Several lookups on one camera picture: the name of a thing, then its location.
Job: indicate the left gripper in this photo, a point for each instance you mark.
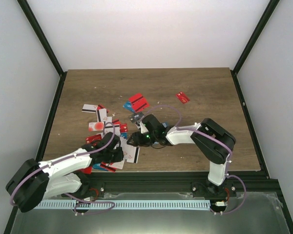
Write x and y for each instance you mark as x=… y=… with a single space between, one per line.
x=120 y=155

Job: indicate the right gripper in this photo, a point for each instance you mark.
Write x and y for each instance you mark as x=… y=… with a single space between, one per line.
x=138 y=140

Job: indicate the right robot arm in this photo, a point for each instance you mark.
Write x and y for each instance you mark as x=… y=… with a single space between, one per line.
x=212 y=140

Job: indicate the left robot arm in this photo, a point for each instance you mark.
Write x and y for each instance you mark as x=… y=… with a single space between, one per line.
x=36 y=181

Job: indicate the white card bottom centre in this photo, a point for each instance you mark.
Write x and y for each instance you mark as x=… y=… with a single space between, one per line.
x=117 y=165

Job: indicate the white striped card lower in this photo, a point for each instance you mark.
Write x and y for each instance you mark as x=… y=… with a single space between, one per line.
x=132 y=154

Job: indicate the white striped card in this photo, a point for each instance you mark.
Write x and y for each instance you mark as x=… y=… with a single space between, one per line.
x=89 y=108
x=132 y=154

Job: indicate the dark red striped card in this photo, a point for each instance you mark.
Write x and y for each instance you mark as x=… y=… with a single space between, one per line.
x=87 y=170

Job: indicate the blue card top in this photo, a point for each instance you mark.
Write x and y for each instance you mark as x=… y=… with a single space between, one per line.
x=128 y=106

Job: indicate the red magnetic stripe card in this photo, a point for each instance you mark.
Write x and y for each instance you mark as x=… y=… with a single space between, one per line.
x=138 y=102

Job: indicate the white striped card left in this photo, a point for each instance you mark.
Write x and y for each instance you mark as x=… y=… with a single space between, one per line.
x=89 y=108

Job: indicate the red card far right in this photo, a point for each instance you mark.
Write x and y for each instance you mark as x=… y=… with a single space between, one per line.
x=182 y=97

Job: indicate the black aluminium frame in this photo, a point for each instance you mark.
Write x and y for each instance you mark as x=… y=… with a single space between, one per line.
x=257 y=181

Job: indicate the light blue slotted rail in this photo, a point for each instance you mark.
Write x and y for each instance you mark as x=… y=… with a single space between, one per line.
x=129 y=205

